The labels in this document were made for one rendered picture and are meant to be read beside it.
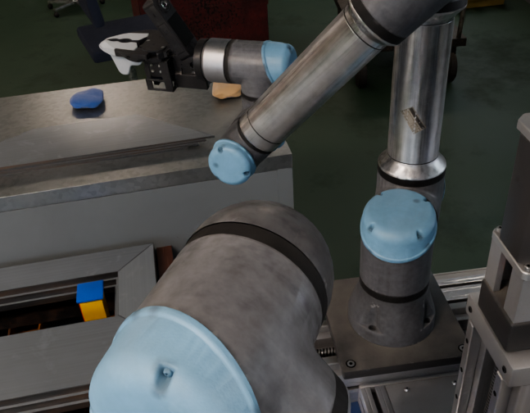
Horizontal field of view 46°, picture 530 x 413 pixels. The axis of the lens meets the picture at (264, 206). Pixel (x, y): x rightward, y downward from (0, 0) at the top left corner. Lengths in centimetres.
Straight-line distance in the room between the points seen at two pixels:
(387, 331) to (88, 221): 85
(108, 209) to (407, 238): 86
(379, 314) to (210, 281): 70
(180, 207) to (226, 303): 124
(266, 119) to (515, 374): 48
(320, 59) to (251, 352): 57
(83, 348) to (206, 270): 102
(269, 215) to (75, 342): 102
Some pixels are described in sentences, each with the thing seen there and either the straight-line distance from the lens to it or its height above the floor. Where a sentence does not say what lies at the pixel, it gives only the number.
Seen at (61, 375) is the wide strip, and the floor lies 87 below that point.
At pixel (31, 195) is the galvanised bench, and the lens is 159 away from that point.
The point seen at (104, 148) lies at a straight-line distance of 165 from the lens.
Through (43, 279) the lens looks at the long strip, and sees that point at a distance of 161.
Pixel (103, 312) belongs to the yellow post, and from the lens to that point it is 151.
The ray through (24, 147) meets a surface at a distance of 175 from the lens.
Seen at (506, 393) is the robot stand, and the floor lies 119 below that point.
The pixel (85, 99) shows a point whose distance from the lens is 194.
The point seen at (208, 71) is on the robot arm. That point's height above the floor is 143.
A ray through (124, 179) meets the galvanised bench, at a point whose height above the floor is 105.
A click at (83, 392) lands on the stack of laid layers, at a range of 135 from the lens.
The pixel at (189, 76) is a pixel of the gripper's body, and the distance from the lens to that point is 113.
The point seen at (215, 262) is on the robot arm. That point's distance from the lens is 40.
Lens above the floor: 184
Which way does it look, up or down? 35 degrees down
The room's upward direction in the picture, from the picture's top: 4 degrees counter-clockwise
